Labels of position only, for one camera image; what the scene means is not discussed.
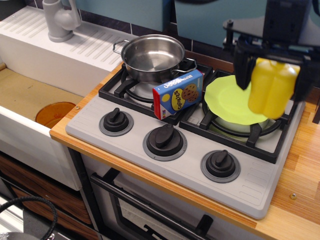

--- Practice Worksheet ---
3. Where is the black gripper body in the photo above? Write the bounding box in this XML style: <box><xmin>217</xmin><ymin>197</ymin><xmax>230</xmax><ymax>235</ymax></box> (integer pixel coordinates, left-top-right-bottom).
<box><xmin>223</xmin><ymin>18</ymin><xmax>320</xmax><ymax>65</ymax></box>

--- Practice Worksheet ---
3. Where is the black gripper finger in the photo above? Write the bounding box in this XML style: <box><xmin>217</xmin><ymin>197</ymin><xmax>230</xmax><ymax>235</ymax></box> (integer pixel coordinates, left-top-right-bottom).
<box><xmin>233</xmin><ymin>42</ymin><xmax>256</xmax><ymax>90</ymax></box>
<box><xmin>293</xmin><ymin>58</ymin><xmax>320</xmax><ymax>102</ymax></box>

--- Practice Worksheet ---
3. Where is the yellow toy bell pepper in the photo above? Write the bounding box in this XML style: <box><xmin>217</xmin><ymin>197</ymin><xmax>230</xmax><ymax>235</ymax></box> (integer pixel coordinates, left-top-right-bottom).
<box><xmin>248</xmin><ymin>58</ymin><xmax>300</xmax><ymax>119</ymax></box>

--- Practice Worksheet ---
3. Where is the blue cookie box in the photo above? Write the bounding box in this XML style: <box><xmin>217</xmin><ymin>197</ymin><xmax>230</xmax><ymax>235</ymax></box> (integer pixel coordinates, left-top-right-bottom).
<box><xmin>152</xmin><ymin>69</ymin><xmax>204</xmax><ymax>120</ymax></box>

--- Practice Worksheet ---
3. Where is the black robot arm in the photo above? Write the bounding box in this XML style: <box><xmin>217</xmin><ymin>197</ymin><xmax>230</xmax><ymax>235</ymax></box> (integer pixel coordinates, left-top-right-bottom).
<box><xmin>223</xmin><ymin>0</ymin><xmax>320</xmax><ymax>101</ymax></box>

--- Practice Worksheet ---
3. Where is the lime green plate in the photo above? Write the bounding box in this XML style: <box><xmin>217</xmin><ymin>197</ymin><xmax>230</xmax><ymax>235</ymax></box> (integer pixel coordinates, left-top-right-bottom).
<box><xmin>204</xmin><ymin>75</ymin><xmax>268</xmax><ymax>126</ymax></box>

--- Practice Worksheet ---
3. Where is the stainless steel pot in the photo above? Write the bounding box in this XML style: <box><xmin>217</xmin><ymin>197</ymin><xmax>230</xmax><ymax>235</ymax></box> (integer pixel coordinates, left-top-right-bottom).
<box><xmin>112</xmin><ymin>34</ymin><xmax>198</xmax><ymax>84</ymax></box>

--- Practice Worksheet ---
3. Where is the right black stove knob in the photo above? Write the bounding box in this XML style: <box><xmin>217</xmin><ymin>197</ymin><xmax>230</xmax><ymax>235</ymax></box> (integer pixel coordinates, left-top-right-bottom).
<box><xmin>200</xmin><ymin>149</ymin><xmax>241</xmax><ymax>184</ymax></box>

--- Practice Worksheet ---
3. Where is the black stove knob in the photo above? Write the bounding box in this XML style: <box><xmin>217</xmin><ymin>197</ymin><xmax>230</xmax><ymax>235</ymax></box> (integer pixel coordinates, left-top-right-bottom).
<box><xmin>142</xmin><ymin>123</ymin><xmax>188</xmax><ymax>162</ymax></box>
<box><xmin>200</xmin><ymin>149</ymin><xmax>241</xmax><ymax>184</ymax></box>
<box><xmin>99</xmin><ymin>107</ymin><xmax>134</xmax><ymax>137</ymax></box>

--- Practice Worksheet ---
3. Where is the grey toy stove top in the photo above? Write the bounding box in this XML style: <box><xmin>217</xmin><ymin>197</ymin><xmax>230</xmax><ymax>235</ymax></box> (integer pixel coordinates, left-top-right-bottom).
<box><xmin>65</xmin><ymin>63</ymin><xmax>306</xmax><ymax>221</ymax></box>

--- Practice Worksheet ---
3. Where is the middle black stove knob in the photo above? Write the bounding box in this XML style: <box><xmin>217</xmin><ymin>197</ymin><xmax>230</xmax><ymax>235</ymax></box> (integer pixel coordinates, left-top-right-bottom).
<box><xmin>142</xmin><ymin>123</ymin><xmax>188</xmax><ymax>162</ymax></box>

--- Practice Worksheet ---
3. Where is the left black stove knob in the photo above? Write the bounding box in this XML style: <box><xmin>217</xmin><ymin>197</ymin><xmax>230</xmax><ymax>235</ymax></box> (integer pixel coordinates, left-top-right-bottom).
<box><xmin>99</xmin><ymin>107</ymin><xmax>134</xmax><ymax>137</ymax></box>

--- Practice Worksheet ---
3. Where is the right black burner grate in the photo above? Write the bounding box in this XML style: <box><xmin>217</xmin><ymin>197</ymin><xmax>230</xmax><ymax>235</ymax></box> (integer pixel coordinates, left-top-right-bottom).
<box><xmin>179</xmin><ymin>69</ymin><xmax>305</xmax><ymax>164</ymax></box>

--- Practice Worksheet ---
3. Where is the black burner grate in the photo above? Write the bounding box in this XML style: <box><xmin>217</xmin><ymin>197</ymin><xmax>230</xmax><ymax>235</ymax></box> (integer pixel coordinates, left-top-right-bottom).
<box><xmin>179</xmin><ymin>69</ymin><xmax>305</xmax><ymax>164</ymax></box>
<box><xmin>98</xmin><ymin>63</ymin><xmax>214</xmax><ymax>125</ymax></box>

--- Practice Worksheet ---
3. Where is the left black burner grate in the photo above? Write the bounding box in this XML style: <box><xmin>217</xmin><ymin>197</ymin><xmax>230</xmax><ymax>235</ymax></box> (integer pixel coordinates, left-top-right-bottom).
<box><xmin>98</xmin><ymin>63</ymin><xmax>214</xmax><ymax>125</ymax></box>

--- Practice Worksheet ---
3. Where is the grey toy faucet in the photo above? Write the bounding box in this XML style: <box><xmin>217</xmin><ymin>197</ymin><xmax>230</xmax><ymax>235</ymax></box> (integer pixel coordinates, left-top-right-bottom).
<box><xmin>42</xmin><ymin>0</ymin><xmax>82</xmax><ymax>43</ymax></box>

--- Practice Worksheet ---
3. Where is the orange sink drain cover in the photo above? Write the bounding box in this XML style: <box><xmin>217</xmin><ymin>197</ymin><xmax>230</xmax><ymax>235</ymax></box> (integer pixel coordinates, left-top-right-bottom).
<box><xmin>35</xmin><ymin>101</ymin><xmax>76</xmax><ymax>129</ymax></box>

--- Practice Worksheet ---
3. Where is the white toy sink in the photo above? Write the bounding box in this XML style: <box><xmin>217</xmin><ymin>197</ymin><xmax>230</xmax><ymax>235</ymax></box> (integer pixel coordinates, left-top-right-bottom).
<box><xmin>0</xmin><ymin>6</ymin><xmax>132</xmax><ymax>191</ymax></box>

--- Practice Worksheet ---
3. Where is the wooden drawer cabinet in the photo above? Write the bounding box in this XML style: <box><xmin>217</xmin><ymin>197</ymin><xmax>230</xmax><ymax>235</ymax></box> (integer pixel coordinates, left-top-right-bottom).
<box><xmin>0</xmin><ymin>152</ymin><xmax>99</xmax><ymax>240</ymax></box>

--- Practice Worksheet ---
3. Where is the oven door with handle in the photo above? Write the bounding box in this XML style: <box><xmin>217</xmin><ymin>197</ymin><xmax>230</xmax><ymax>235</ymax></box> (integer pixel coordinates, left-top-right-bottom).
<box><xmin>82</xmin><ymin>155</ymin><xmax>260</xmax><ymax>240</ymax></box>

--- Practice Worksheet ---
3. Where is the black braided cable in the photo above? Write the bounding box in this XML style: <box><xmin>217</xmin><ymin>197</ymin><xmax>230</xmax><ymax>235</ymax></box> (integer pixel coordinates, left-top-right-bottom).
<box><xmin>0</xmin><ymin>196</ymin><xmax>59</xmax><ymax>240</ymax></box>

